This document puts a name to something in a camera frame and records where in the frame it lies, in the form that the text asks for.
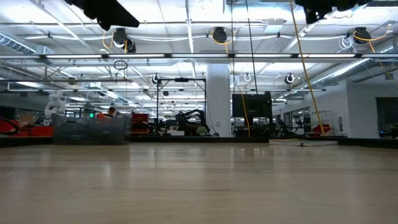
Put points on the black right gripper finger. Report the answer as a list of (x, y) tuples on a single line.
[(314, 9)]

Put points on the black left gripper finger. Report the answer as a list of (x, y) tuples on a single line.
[(105, 14)]

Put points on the person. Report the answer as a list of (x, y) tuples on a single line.
[(112, 111)]

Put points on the background robot workstation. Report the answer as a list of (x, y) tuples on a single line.
[(181, 79)]

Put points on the long light strip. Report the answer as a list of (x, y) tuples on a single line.
[(199, 56)]

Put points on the white robot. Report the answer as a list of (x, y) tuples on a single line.
[(55, 105)]

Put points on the red cabinet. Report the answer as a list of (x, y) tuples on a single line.
[(140, 119)]

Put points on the black cabinet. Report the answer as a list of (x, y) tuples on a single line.
[(252, 105)]

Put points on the translucent grey plastic bin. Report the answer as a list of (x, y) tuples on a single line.
[(90, 130)]

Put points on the red plastic bin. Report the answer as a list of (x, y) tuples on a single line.
[(40, 130), (321, 128)]

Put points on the white square column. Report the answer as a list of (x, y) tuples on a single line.
[(218, 99)]

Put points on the silver ventilation duct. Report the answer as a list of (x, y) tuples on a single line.
[(342, 71)]

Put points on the black aluminium table frame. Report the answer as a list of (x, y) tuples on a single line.
[(199, 140)]

